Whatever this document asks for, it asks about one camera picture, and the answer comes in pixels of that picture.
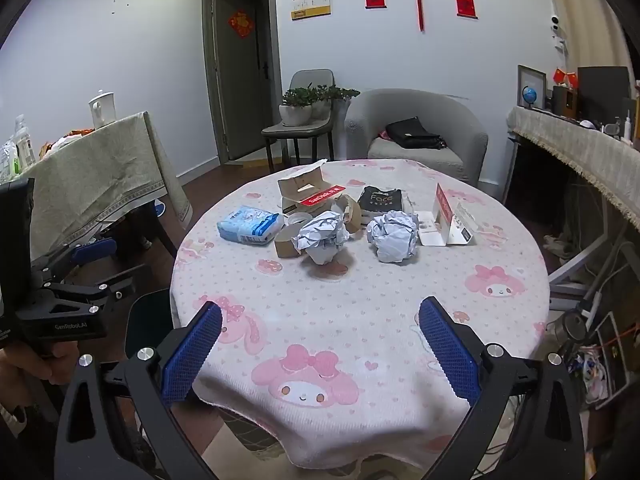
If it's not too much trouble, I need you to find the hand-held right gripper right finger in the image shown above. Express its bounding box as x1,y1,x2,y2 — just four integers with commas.
417,296,586,480

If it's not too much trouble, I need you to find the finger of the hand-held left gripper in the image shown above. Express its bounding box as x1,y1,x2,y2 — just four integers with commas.
47,264,152,311
30,238,118,281

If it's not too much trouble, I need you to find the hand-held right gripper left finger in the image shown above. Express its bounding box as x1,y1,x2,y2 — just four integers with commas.
52,301,223,480

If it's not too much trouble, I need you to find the dark teal trash bin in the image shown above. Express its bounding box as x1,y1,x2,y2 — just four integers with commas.
125,287,173,361

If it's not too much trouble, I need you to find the white red packaging card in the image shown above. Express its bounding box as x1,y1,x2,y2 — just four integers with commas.
416,182,478,247

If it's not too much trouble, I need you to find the cardboard box with red label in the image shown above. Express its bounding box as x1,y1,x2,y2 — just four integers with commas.
277,159,347,216

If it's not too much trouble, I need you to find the person's left hand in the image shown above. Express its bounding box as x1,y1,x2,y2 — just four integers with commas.
0,341,82,387

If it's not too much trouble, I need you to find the clear plastic bottle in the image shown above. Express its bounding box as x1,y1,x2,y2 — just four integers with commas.
10,115,36,171

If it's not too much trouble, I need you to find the round table pink cloth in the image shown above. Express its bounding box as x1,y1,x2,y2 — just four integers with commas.
169,159,551,471

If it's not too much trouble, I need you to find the black round device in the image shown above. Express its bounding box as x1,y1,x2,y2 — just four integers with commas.
560,310,592,347

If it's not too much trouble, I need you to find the crumpled white paper ball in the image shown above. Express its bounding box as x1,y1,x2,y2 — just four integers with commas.
292,210,351,266
366,210,420,264

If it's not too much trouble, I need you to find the blue tissue pack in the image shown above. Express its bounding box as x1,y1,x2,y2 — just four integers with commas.
216,205,282,246

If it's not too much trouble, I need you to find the white kettle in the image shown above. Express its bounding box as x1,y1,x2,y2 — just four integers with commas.
88,90,117,129

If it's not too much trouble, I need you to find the brown cardboard tape core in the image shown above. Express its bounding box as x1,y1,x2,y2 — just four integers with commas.
274,224,307,259
334,194,364,235

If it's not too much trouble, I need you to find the white slippers pair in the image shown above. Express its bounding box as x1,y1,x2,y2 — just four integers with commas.
542,235,572,262

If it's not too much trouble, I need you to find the grey storage crate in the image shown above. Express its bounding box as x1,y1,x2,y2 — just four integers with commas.
594,310,640,407

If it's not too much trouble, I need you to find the black pouch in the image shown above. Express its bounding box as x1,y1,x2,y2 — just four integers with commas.
357,186,405,212

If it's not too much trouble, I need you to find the black cabinet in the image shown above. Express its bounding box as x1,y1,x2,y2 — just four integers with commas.
505,132,571,211

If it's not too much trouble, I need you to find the grey green door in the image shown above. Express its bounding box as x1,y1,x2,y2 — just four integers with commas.
202,0,281,166

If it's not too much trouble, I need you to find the black bag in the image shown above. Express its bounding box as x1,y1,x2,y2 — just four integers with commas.
385,117,446,150

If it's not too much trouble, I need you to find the potted green plant white pot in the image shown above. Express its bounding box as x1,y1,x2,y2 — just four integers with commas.
312,84,361,121
279,86,318,127

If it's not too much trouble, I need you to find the beige fringed desk cloth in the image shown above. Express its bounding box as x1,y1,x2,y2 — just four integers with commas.
506,106,640,233

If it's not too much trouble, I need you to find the grey armchair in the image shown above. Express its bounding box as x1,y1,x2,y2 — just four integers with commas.
344,88,489,187

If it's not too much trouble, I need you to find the red diamond door sticker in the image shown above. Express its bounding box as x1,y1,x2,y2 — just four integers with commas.
228,9,254,39

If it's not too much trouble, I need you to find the grey dining chair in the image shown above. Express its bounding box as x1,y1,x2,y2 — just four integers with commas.
262,69,337,173

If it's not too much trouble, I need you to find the brown wooden box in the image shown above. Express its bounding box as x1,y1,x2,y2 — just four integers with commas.
552,85,580,116

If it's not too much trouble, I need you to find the black monitor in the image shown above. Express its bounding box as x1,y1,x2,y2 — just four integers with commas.
577,66,632,126

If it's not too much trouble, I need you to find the white desk frame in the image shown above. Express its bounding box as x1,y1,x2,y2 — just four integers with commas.
547,220,636,301

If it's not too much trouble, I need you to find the orange cable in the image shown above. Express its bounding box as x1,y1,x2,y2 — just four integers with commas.
590,329,640,352

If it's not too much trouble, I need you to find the picture frame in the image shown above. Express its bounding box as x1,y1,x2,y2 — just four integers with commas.
516,64,547,109

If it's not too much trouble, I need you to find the white security camera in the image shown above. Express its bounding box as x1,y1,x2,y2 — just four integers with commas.
547,10,568,51

